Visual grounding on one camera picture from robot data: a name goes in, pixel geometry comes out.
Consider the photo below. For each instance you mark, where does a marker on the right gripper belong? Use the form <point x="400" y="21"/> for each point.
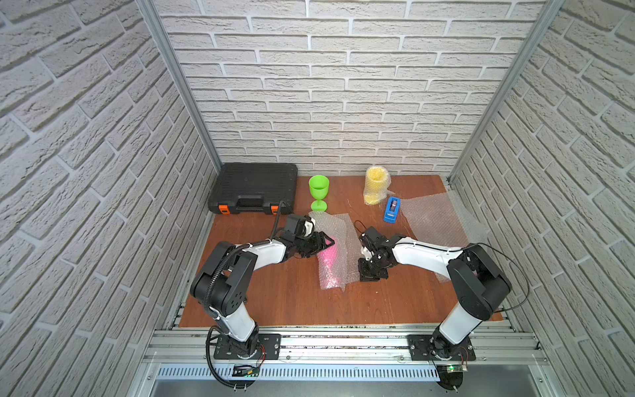
<point x="364" y="275"/>

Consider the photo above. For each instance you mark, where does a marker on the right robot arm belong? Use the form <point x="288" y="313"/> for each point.
<point x="480" y="285"/>

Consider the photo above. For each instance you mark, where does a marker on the green plastic wine glass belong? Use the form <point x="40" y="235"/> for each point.
<point x="319" y="187"/>

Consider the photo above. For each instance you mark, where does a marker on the yellow plastic wine glass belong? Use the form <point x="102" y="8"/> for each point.
<point x="375" y="184"/>

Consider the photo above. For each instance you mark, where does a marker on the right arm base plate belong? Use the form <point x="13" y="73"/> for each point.
<point x="434" y="347"/>

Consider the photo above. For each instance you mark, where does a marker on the bubble wrap sheet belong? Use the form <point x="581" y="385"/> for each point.
<point x="441" y="225"/>
<point x="377" y="186"/>
<point x="340" y="228"/>

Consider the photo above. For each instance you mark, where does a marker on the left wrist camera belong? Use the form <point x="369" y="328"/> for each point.
<point x="298" y="227"/>

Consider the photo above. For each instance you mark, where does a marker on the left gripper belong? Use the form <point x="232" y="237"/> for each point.
<point x="314" y="240"/>

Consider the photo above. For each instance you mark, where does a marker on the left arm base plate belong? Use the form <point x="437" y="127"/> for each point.
<point x="248" y="347"/>

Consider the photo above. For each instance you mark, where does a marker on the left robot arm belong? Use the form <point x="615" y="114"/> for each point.
<point x="221" y="284"/>

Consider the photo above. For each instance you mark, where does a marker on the blue tape dispenser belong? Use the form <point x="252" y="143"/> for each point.
<point x="392" y="210"/>

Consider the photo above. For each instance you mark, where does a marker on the pink plastic wine glass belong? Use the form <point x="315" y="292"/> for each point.
<point x="330" y="267"/>

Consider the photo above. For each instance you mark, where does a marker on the aluminium mounting rail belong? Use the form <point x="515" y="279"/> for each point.
<point x="373" y="353"/>

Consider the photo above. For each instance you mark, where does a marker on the black plastic tool case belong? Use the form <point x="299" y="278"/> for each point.
<point x="267" y="188"/>

